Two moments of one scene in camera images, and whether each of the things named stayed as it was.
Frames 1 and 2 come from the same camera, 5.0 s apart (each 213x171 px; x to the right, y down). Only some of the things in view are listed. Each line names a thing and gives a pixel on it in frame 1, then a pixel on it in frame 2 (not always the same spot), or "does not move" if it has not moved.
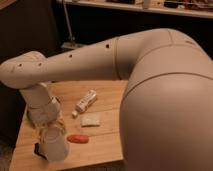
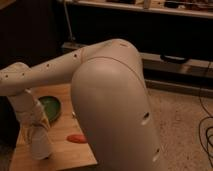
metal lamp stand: (72, 44) does not move
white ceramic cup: (54, 144) -> (40, 142)
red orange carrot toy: (78, 138) does not move
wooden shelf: (186, 8) does not move
